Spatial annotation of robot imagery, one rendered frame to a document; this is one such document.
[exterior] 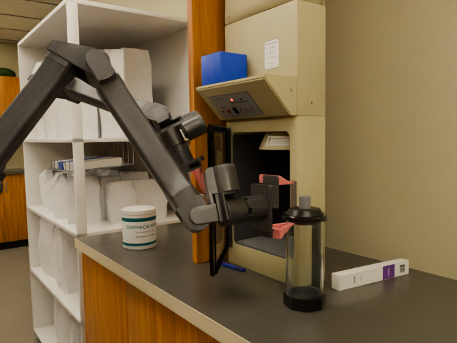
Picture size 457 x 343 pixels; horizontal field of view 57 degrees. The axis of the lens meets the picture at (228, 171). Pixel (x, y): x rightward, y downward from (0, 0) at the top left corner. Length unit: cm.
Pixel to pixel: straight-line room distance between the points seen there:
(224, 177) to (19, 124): 42
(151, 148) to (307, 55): 53
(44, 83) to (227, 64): 53
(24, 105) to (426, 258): 119
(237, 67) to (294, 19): 22
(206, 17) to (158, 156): 69
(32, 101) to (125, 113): 18
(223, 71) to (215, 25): 26
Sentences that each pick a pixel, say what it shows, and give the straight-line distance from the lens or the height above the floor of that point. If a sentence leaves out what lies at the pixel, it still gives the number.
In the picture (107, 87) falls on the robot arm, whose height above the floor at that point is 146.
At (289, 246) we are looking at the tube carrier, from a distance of 104.
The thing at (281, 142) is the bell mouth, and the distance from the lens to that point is 124.
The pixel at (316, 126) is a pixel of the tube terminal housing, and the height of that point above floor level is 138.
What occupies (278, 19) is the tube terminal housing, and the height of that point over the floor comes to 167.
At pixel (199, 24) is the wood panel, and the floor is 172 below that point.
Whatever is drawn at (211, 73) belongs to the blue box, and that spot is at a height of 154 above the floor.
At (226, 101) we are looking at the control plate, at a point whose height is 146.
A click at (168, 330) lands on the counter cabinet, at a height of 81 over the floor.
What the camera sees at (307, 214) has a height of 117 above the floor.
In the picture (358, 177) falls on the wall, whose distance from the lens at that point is 157.
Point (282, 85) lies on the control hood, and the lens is 112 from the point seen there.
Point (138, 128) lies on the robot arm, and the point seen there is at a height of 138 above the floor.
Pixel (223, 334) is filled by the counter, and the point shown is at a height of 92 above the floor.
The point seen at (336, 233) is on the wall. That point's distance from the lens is 166.
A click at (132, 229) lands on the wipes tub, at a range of 163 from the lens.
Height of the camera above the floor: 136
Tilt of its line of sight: 5 degrees down
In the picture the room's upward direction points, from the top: 1 degrees counter-clockwise
